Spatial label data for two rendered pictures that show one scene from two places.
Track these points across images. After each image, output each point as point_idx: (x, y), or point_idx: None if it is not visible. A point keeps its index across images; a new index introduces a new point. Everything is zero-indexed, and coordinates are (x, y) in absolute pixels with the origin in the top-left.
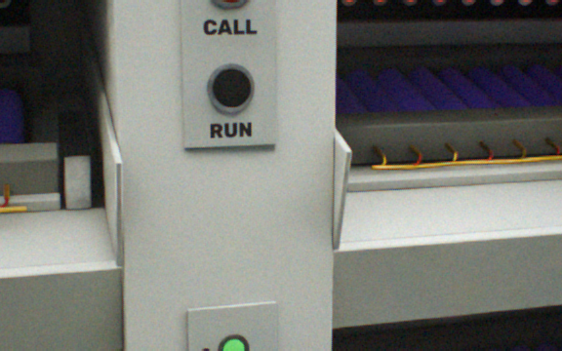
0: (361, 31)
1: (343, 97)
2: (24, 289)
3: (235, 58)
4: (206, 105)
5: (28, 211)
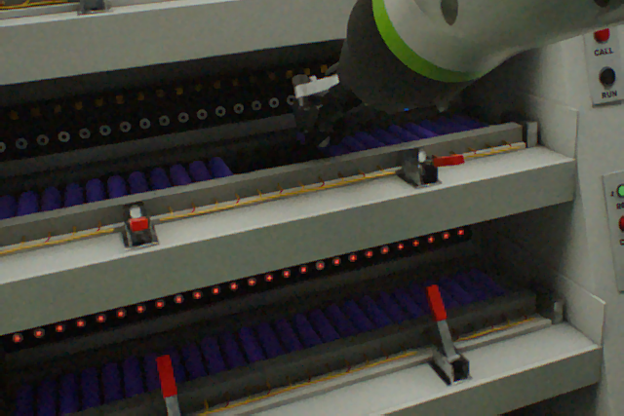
0: None
1: None
2: (541, 172)
3: (606, 64)
4: (599, 85)
5: (514, 150)
